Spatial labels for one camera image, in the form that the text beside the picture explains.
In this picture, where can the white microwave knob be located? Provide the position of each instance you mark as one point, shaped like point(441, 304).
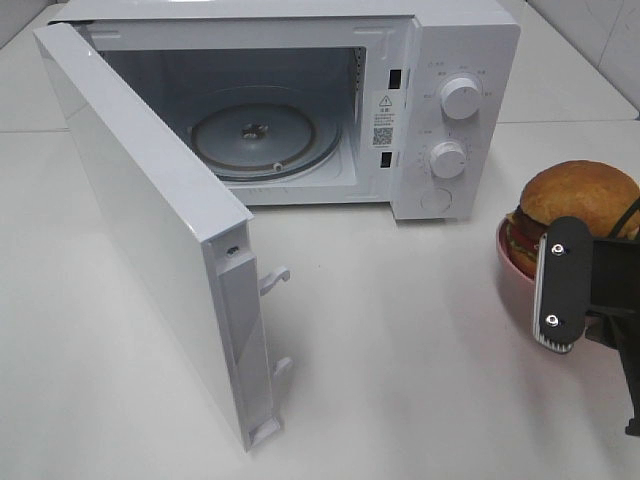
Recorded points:
point(460, 97)
point(447, 159)

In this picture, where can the white microwave oven body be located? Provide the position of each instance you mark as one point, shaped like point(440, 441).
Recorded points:
point(376, 67)

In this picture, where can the glass microwave turntable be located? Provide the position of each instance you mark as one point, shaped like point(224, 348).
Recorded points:
point(263, 141)

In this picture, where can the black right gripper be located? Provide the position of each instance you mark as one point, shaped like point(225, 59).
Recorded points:
point(562, 296)

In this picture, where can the toy burger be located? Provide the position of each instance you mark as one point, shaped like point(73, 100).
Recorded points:
point(605, 198)

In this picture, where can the pink round plate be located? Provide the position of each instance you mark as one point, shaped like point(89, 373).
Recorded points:
point(515, 289)

